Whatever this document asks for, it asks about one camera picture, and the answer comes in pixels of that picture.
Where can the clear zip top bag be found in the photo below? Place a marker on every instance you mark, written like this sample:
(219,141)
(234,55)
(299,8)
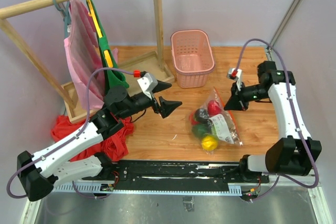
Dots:
(222,126)

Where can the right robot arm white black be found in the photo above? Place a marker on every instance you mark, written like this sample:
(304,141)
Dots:
(295,150)

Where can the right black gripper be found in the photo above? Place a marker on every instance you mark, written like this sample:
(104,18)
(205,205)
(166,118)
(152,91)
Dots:
(235,103)

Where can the dark green fake vegetable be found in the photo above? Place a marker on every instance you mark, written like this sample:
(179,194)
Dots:
(200,130)

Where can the red fake tomato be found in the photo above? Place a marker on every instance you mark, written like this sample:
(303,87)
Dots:
(192,119)

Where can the pink hanging garment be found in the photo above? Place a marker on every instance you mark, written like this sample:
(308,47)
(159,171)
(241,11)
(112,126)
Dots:
(83,59)

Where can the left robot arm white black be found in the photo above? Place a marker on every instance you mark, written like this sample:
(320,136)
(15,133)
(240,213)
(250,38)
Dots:
(39,173)

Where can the crumpled red cloth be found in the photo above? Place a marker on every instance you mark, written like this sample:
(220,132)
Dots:
(114,147)

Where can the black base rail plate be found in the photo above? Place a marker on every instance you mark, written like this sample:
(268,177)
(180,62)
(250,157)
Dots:
(178,175)

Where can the pink plastic basket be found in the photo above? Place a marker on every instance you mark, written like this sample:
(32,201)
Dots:
(192,57)

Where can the green hanging garment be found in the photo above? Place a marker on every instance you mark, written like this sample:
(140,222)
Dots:
(112,78)

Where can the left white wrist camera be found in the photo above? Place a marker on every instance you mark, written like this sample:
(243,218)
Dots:
(147,83)

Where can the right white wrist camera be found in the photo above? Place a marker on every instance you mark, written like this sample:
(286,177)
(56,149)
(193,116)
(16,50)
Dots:
(236,75)

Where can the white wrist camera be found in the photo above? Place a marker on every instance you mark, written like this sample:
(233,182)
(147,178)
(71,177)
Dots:
(147,83)
(236,75)

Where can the yellow clothes hanger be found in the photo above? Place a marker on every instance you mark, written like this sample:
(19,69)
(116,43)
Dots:
(98,27)

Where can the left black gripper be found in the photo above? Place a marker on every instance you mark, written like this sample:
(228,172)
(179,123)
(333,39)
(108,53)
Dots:
(167,107)

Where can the wooden clothes rack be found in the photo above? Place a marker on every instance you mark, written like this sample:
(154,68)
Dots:
(154,60)

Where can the teal clothes hanger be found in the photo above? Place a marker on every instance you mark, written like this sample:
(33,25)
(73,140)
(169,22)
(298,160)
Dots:
(66,16)

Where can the red fake pepper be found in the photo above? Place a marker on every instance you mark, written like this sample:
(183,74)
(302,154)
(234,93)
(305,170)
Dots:
(213,108)

